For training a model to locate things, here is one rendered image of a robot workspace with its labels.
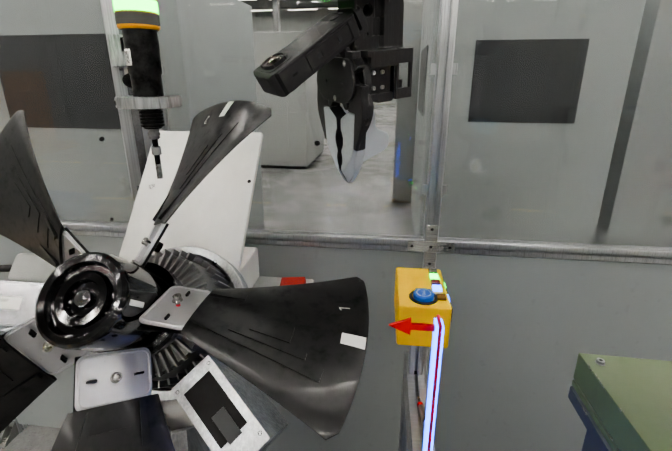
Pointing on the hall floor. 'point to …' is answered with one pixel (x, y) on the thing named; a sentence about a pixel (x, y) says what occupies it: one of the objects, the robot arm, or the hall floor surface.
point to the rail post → (402, 426)
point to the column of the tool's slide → (118, 72)
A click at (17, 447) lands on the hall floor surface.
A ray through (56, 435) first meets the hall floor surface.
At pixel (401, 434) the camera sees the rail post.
